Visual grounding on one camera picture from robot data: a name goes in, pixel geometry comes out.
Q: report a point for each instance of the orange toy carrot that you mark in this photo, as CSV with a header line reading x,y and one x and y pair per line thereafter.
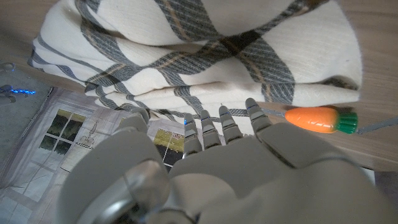
x,y
311,119

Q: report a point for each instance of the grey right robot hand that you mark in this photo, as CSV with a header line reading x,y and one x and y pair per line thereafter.
x,y
9,91

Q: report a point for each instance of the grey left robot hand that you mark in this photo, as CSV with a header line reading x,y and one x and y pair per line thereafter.
x,y
248,180

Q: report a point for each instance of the cream plaid scarf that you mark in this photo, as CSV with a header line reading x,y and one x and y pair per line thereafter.
x,y
186,46

